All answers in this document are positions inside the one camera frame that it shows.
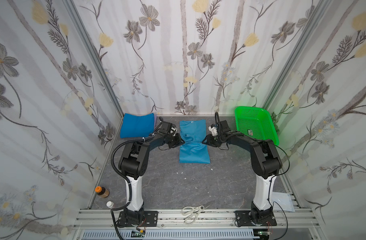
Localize light blue t shirt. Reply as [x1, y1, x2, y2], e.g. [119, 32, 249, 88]
[179, 120, 211, 164]

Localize green plastic basket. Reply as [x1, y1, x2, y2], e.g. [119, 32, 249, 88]
[235, 106, 280, 145]

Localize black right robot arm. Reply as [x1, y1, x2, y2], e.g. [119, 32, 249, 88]
[202, 112, 283, 227]

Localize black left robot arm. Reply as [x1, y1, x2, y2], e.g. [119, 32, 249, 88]
[110, 117, 185, 240]

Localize folded lilac t shirt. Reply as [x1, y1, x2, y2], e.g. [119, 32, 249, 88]
[154, 114, 158, 131]

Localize folded blue t shirt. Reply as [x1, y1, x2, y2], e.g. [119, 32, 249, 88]
[120, 113, 155, 139]

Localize brown bottle orange cap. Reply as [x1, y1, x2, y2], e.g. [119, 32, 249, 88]
[95, 186, 110, 198]

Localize clear plastic bag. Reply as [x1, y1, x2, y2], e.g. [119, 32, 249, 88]
[270, 192, 295, 212]

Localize small white capped bottle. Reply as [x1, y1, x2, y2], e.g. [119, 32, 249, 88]
[106, 201, 114, 209]

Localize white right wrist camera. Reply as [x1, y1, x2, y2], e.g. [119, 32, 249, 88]
[208, 120, 231, 137]

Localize white handled scissors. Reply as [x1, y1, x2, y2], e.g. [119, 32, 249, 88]
[181, 201, 216, 225]

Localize white slotted cable duct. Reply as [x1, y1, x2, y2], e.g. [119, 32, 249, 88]
[80, 229, 259, 240]

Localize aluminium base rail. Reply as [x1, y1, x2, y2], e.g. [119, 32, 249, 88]
[70, 209, 327, 240]

